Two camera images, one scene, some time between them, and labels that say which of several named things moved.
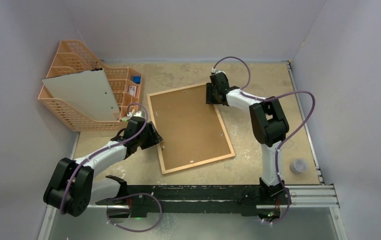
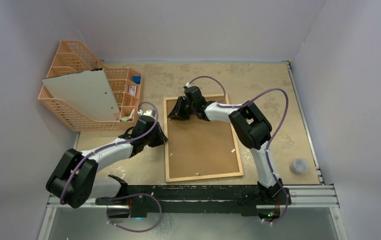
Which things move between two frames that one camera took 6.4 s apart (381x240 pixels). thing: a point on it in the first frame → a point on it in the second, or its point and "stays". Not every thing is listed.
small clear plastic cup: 299,166 stays
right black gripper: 211,96 → 184,108
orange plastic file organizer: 124,84 stays
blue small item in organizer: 136,79 stays
